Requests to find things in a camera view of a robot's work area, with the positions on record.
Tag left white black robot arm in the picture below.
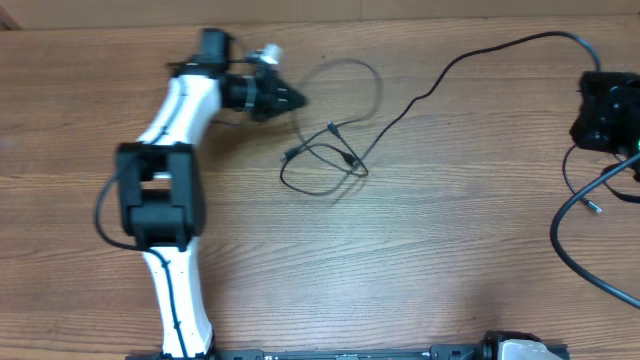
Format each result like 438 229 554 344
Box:
113 28 306 359

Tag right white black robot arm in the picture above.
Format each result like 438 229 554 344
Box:
430 71 639 360

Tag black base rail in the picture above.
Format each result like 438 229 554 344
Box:
124 343 484 360

